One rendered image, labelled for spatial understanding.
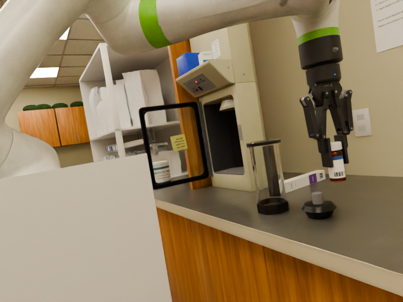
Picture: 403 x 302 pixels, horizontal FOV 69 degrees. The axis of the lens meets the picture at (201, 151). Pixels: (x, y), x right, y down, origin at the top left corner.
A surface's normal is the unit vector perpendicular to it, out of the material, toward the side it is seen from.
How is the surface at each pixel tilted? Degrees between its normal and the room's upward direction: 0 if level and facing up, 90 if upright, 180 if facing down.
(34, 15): 95
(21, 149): 80
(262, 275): 90
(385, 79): 90
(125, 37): 127
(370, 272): 88
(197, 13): 114
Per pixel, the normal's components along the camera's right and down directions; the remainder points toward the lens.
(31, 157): 0.93, -0.24
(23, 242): 0.51, -0.04
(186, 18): -0.20, 0.60
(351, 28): -0.86, 0.16
